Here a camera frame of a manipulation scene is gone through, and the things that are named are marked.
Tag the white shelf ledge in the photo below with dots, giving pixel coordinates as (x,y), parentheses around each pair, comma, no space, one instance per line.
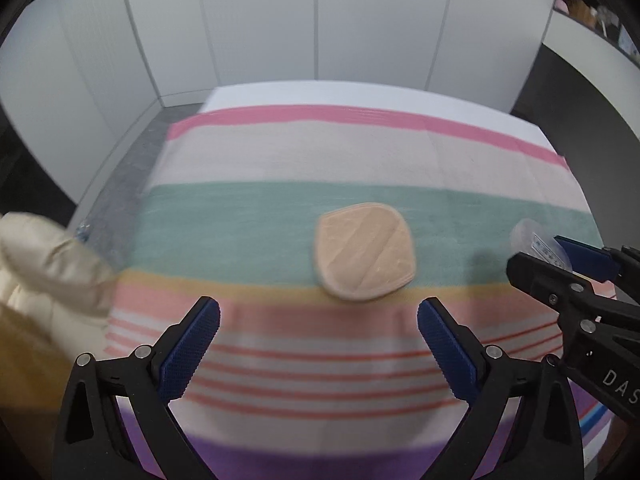
(590,55)

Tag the beige powder puff pad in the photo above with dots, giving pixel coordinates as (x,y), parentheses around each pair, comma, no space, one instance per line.
(365,250)

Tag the clear plastic packet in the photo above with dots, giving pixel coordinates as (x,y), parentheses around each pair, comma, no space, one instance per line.
(530,237)

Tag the cream padded chair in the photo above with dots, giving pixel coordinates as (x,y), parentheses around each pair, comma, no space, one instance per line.
(45,270)

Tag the brown object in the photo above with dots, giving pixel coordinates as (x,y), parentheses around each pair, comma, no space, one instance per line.
(582,10)

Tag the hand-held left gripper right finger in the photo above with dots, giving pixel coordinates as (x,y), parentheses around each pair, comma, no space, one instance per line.
(447,355)

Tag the brown cardboard box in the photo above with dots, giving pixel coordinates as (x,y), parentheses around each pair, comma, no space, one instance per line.
(25,360)

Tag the striped colourful cloth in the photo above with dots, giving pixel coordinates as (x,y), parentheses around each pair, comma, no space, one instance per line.
(300,200)

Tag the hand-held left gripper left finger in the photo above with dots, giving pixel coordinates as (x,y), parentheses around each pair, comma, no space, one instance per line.
(192,352)

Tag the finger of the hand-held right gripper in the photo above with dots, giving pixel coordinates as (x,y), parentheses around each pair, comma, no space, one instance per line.
(585,257)
(535,275)

